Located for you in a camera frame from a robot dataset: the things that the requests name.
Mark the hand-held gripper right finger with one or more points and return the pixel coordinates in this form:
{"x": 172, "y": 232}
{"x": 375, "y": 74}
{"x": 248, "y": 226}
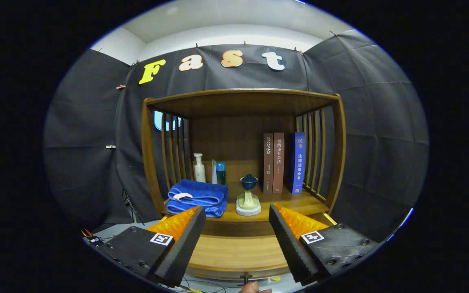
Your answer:
{"x": 287, "y": 244}

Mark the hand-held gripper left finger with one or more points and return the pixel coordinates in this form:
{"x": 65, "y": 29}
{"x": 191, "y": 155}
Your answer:
{"x": 185, "y": 244}

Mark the wooden drawer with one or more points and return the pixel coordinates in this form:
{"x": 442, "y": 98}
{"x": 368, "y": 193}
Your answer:
{"x": 238, "y": 252}

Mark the wooden countertop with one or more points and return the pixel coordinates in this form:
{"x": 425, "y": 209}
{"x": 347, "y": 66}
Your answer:
{"x": 291, "y": 203}

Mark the wooden cabinet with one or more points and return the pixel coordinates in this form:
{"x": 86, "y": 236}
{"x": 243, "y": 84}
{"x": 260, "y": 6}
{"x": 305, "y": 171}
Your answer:
{"x": 238, "y": 103}

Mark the blue folded towel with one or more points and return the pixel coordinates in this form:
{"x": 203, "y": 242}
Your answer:
{"x": 198, "y": 195}

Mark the blue lidded teacup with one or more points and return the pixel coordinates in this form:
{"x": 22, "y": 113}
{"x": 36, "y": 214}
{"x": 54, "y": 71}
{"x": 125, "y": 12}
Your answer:
{"x": 249, "y": 182}

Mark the white pump bottle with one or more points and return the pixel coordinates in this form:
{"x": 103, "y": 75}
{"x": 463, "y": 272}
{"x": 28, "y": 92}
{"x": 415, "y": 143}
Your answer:
{"x": 200, "y": 171}

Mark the white tube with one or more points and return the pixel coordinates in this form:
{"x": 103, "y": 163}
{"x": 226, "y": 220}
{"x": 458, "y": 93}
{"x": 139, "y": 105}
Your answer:
{"x": 213, "y": 175}

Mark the teal bottle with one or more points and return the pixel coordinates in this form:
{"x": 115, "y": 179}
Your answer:
{"x": 221, "y": 175}

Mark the light brown book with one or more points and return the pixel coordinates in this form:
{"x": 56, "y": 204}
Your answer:
{"x": 278, "y": 162}

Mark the blue book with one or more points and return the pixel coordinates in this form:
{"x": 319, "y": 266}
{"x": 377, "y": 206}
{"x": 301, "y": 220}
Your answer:
{"x": 299, "y": 162}

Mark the black floor device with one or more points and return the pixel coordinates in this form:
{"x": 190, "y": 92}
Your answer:
{"x": 94, "y": 238}

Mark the black backdrop cloth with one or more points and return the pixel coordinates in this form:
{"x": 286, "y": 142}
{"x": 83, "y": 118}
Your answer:
{"x": 373, "y": 122}

